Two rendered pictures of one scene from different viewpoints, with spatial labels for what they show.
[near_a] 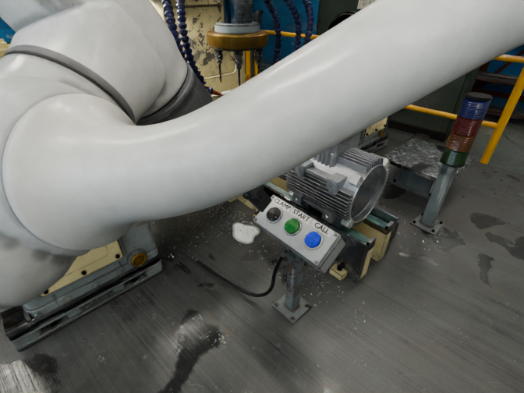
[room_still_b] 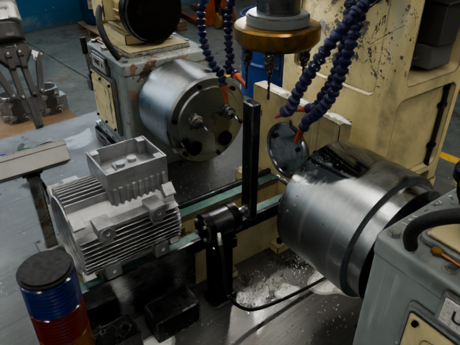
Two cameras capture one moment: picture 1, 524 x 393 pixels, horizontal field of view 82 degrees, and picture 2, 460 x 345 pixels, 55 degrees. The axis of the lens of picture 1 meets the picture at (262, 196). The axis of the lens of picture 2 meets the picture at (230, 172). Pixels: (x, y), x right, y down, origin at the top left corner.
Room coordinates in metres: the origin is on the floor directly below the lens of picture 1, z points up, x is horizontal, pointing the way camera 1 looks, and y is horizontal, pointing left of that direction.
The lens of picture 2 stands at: (1.00, -0.87, 1.56)
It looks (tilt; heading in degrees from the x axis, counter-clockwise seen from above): 32 degrees down; 97
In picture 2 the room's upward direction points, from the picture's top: straight up
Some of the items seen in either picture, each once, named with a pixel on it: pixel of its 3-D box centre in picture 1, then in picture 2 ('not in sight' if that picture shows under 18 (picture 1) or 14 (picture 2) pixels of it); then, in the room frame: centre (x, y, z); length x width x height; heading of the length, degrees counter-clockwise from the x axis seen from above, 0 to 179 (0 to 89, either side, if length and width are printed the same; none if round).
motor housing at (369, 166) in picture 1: (335, 178); (115, 215); (0.69, -0.20, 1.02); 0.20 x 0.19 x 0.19; 43
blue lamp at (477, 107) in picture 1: (474, 107); (50, 286); (0.76, -0.54, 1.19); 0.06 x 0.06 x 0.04
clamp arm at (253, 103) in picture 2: not in sight; (249, 163); (0.95, -0.14, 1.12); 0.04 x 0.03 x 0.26; 42
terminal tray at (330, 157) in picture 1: (327, 142); (128, 170); (0.72, -0.17, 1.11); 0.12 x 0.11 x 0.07; 43
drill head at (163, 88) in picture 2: not in sight; (182, 103); (0.72, 0.31, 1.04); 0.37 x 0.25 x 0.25; 132
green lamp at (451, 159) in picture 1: (454, 154); not in sight; (0.76, -0.54, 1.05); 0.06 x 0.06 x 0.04
